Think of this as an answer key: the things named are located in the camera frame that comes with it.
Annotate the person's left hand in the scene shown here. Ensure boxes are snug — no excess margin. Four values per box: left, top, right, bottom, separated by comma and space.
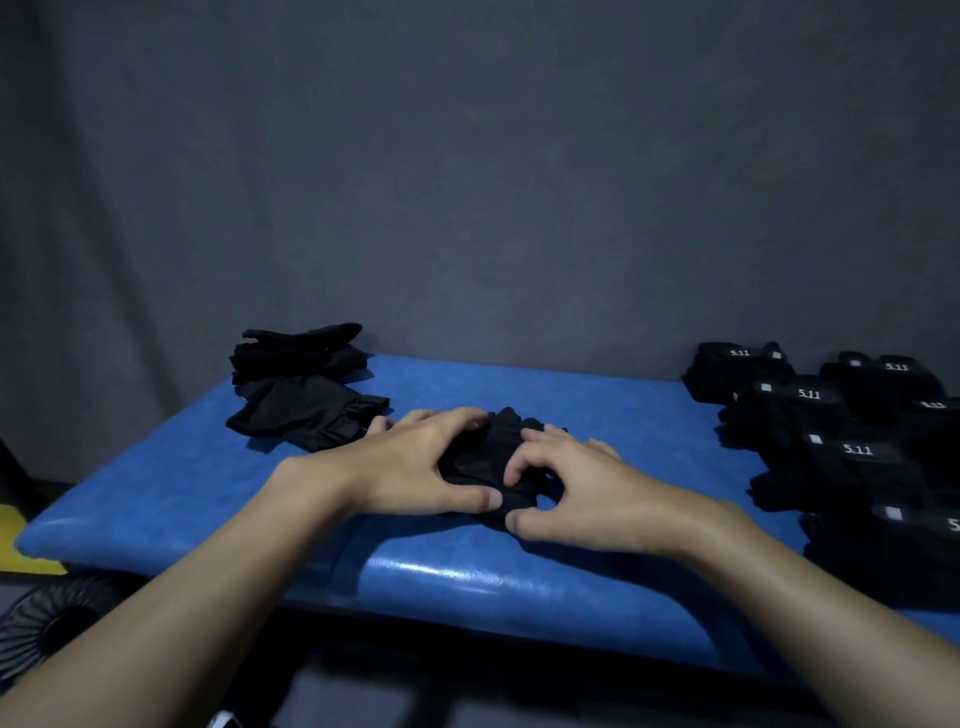
352, 407, 505, 519

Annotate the person's right hand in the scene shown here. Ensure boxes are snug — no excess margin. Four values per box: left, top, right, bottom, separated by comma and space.
502, 423, 740, 560

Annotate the person's left forearm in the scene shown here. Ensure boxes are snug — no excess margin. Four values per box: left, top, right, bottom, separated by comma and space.
0, 457, 376, 728

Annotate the person's right forearm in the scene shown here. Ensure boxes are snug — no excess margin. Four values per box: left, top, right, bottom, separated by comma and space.
693, 506, 960, 728

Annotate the blue padded bench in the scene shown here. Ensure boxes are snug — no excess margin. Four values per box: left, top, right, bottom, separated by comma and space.
14, 353, 960, 688

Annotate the yellow floor mat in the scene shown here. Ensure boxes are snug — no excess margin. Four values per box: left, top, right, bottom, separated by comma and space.
0, 503, 69, 577

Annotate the black floor fan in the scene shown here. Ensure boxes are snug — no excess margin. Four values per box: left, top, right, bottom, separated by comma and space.
0, 575, 129, 688

